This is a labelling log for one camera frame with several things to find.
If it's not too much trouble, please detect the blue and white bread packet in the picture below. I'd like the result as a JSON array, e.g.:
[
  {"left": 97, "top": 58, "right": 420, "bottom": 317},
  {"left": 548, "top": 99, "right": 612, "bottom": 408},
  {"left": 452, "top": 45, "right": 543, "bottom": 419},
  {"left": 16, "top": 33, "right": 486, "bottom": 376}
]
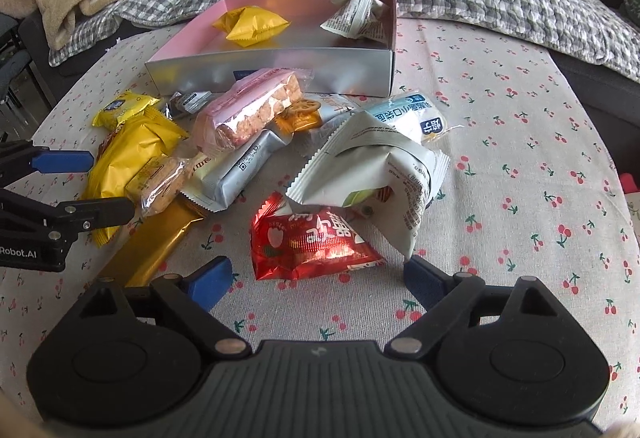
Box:
[{"left": 362, "top": 93, "right": 464, "bottom": 144}]

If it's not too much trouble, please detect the large white grey snack packet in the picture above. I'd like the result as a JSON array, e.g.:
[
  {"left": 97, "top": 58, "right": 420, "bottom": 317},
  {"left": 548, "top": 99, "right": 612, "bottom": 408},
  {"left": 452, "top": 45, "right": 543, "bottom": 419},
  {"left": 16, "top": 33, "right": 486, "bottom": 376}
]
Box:
[{"left": 286, "top": 111, "right": 451, "bottom": 262}]

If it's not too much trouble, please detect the small yellow packet blue logo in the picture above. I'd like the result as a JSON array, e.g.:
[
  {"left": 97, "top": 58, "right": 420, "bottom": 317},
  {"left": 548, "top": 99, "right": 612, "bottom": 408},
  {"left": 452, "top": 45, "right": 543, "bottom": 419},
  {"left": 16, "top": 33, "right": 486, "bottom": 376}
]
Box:
[{"left": 91, "top": 90, "right": 160, "bottom": 129}]

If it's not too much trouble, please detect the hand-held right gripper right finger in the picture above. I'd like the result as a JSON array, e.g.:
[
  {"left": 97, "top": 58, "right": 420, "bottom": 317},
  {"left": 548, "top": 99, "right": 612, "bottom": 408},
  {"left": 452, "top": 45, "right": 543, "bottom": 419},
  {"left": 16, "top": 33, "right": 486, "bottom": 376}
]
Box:
[{"left": 387, "top": 255, "right": 559, "bottom": 361}]

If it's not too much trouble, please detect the small dark snack packet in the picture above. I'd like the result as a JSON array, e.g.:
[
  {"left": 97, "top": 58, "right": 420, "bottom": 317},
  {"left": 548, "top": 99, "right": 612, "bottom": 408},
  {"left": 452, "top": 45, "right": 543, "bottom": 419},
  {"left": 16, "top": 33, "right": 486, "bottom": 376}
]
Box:
[{"left": 166, "top": 91, "right": 214, "bottom": 119}]

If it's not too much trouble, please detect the plain yellow pillow snack packet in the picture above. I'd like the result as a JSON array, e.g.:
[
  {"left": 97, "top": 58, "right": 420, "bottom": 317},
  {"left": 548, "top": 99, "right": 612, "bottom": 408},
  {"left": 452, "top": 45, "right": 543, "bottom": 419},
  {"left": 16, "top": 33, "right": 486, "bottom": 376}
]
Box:
[{"left": 212, "top": 6, "right": 292, "bottom": 48}]

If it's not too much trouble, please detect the red foil snack packet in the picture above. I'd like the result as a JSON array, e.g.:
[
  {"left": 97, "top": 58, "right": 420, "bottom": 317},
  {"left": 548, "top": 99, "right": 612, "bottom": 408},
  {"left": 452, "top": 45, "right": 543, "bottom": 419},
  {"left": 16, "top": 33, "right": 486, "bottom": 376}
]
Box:
[{"left": 250, "top": 191, "right": 389, "bottom": 282}]

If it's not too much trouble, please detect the pink biscuit packet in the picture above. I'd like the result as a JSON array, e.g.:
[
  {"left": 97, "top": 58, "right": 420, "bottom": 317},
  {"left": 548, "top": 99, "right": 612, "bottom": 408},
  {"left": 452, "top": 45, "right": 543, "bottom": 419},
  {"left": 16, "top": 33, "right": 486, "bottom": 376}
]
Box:
[{"left": 192, "top": 68, "right": 314, "bottom": 154}]

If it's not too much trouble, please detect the orange and white biscuit packet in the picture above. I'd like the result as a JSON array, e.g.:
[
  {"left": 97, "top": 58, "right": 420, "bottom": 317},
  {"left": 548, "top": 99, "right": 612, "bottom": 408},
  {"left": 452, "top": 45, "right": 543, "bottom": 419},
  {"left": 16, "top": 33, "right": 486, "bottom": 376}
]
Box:
[{"left": 274, "top": 93, "right": 366, "bottom": 135}]

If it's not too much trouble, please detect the pink and silver cardboard box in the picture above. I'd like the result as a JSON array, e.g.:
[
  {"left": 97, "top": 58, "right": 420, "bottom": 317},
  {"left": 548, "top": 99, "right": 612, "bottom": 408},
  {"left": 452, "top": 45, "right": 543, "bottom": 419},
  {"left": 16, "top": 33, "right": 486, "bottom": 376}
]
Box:
[{"left": 144, "top": 0, "right": 399, "bottom": 100}]

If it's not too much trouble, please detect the white printed crumpled snack packet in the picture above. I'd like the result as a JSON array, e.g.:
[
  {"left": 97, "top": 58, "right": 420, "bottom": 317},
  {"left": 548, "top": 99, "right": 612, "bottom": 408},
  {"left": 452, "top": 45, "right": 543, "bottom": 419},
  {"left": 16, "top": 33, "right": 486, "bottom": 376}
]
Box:
[{"left": 320, "top": 0, "right": 389, "bottom": 42}]

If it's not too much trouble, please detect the clear wrapped biscuit packet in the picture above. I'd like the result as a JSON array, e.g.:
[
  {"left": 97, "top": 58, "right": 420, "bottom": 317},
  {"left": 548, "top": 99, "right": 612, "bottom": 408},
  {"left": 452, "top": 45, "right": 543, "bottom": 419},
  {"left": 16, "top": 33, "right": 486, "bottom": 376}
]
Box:
[{"left": 124, "top": 155, "right": 196, "bottom": 218}]

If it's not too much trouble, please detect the large yellow foil packet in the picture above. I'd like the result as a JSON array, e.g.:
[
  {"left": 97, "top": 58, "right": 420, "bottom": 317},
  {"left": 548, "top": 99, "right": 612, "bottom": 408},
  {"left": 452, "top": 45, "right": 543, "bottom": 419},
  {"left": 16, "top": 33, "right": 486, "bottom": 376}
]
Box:
[{"left": 82, "top": 114, "right": 190, "bottom": 247}]

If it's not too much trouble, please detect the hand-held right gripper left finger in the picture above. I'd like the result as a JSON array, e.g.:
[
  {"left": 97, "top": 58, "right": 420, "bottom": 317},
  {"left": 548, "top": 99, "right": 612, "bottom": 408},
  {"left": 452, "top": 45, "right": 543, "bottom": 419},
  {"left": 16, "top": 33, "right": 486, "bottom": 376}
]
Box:
[{"left": 75, "top": 256, "right": 251, "bottom": 362}]

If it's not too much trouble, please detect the cherry print tablecloth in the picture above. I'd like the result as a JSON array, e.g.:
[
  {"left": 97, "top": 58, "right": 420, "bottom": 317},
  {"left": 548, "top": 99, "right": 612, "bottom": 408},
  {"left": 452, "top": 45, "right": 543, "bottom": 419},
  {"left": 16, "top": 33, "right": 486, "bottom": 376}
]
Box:
[{"left": 0, "top": 16, "right": 640, "bottom": 438}]

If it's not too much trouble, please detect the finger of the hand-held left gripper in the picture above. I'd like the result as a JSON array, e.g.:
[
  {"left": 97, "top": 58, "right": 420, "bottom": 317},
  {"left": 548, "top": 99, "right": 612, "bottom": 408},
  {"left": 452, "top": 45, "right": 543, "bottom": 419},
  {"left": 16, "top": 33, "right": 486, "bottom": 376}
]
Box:
[
  {"left": 0, "top": 141, "right": 95, "bottom": 187},
  {"left": 0, "top": 189, "right": 136, "bottom": 242}
]

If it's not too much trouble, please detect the gold foil bar packet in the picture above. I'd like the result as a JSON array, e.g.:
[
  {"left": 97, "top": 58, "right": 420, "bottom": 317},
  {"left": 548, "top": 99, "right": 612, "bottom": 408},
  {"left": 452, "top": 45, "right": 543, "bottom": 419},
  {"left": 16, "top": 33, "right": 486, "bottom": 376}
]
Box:
[{"left": 97, "top": 195, "right": 211, "bottom": 289}]

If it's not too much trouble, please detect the green printed snack packet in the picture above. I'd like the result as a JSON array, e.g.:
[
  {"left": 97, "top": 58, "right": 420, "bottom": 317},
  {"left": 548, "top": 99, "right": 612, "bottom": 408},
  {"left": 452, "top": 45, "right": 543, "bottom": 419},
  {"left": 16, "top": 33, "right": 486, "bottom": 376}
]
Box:
[{"left": 345, "top": 185, "right": 396, "bottom": 219}]

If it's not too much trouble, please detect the silver foil snack packet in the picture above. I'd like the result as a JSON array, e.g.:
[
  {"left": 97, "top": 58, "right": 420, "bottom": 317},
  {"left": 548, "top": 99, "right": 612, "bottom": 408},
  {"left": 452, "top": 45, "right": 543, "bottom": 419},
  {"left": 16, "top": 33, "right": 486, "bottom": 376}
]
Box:
[{"left": 180, "top": 128, "right": 294, "bottom": 214}]

